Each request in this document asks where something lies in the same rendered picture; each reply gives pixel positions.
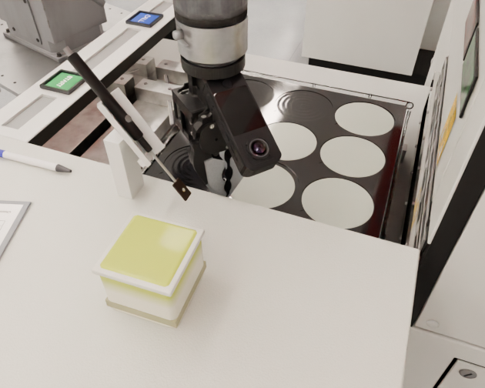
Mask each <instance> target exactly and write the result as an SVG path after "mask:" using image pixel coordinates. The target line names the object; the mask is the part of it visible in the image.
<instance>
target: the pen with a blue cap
mask: <svg viewBox="0 0 485 388"><path fill-rule="evenodd" d="M0 157H2V158H5V159H10V160H14V161H17V162H22V163H25V164H29V165H32V166H38V167H41V168H44V169H49V170H52V171H56V172H72V170H71V169H68V168H66V167H64V166H62V165H59V164H57V163H54V162H48V161H45V160H41V159H36V158H32V157H30V156H24V155H21V154H18V153H14V152H9V151H5V150H2V149H0Z"/></svg>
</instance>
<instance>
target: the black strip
mask: <svg viewBox="0 0 485 388"><path fill-rule="evenodd" d="M175 27H176V20H175V17H174V18H173V19H172V20H170V21H169V22H168V23H167V24H166V25H164V26H163V27H162V28H161V29H160V30H158V31H157V33H155V34H154V35H153V36H152V37H151V38H149V39H148V40H147V41H146V42H144V43H143V44H142V45H141V46H140V47H138V48H137V49H136V50H135V51H134V52H133V53H132V54H131V55H129V56H128V57H127V58H126V59H125V60H123V61H122V62H121V63H120V64H119V65H117V66H116V67H115V68H114V69H113V70H112V71H111V72H110V73H109V74H107V75H106V76H105V77H104V78H102V79H101V80H100V81H101V83H102V84H103V85H104V86H105V87H106V88H108V87H109V86H110V85H111V84H112V83H113V82H114V81H115V80H117V79H118V78H119V77H120V76H121V75H122V74H124V73H125V72H126V71H127V70H128V69H129V68H131V67H132V66H133V65H134V64H135V63H136V62H137V61H138V60H140V59H141V57H143V56H144V55H145V54H146V53H147V52H148V51H149V50H150V49H152V48H153V47H154V46H155V45H156V44H157V43H159V42H160V41H161V40H162V39H163V38H164V37H166V36H167V35H168V34H169V33H170V32H171V31H172V30H173V29H174V28H175ZM97 97H98V96H97V95H96V94H95V93H94V92H93V91H92V89H90V90H88V91H87V92H86V93H85V94H84V95H82V96H81V97H80V98H79V99H78V100H76V101H75V102H74V103H73V104H72V105H70V106H69V107H68V108H67V109H66V110H65V111H64V112H63V113H62V114H60V115H59V116H58V117H57V118H55V119H54V120H53V121H52V122H50V123H49V124H48V125H47V126H46V127H45V128H44V129H43V130H42V131H41V132H39V133H38V134H37V135H35V136H34V137H33V138H32V139H31V140H29V141H28V142H27V143H30V144H33V145H36V146H43V145H44V144H45V143H46V142H47V141H48V140H50V138H51V137H53V136H54V135H55V134H56V133H57V132H58V131H59V130H60V129H62V128H63V127H64V126H65V125H66V124H67V123H69V122H70V121H71V120H72V119H73V118H74V117H76V116H77V115H78V114H79V113H80V112H81V111H82V110H83V109H84V108H85V107H86V106H87V105H89V104H90V103H91V102H92V101H93V100H94V99H96V98H97Z"/></svg>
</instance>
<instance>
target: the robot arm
mask: <svg viewBox="0 0 485 388"><path fill-rule="evenodd" d="M172 1H173V8H174V15H175V20H176V30H175V31H173V32H172V37H173V38H174V39H175V40H177V41H178V49H179V53H180V57H181V64H182V69H183V71H184V72H185V73H187V76H188V82H185V83H184V86H182V87H178V88H176V89H172V100H173V106H174V113H175V119H176V125H177V126H178V127H179V129H180V130H181V131H182V133H183V134H184V135H185V137H186V138H187V139H188V140H189V143H190V145H191V147H190V148H189V161H190V163H191V165H192V167H193V168H194V170H195V171H196V172H197V174H198V175H199V177H200V178H201V180H202V181H203V182H204V183H205V184H206V186H207V187H208V189H209V190H210V192H211V193H214V194H217V195H220V196H225V197H230V196H231V194H232V193H233V191H234V190H235V188H236V187H237V186H238V184H239V183H240V182H241V180H242V179H243V177H251V176H254V175H257V174H260V173H261V172H265V171H267V170H270V169H273V168H274V166H275V165H276V164H277V162H278V161H279V160H280V159H281V156H282V153H281V152H280V150H279V147H278V145H277V144H276V141H275V139H274V138H273V135H272V133H271V132H270V129H269V126H268V125H267V123H266V120H265V119H264V117H263V114H262V113H261V111H260V109H259V106H258V105H257V103H256V100H255V99H254V97H253V94H252V93H251V91H250V89H249V86H248V85H247V83H246V80H245V78H244V76H243V74H242V73H241V71H242V70H243V69H244V67H245V65H246V51H247V49H248V7H247V6H248V0H172ZM185 89H189V90H186V91H184V92H183V91H182V90H185ZM179 92H181V93H180V94H179ZM176 104H177V105H176ZM177 106H178V107H179V114H180V119H179V118H178V112H177ZM224 168H226V172H225V176H226V182H225V181H224V179H223V178H222V172H223V170H224Z"/></svg>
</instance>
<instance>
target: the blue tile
mask: <svg viewBox="0 0 485 388"><path fill-rule="evenodd" d="M158 17H159V16H158V15H150V14H145V13H139V14H138V15H137V16H136V17H135V18H133V19H132V20H131V21H133V22H141V23H146V24H150V23H151V22H153V21H154V20H155V19H156V18H158Z"/></svg>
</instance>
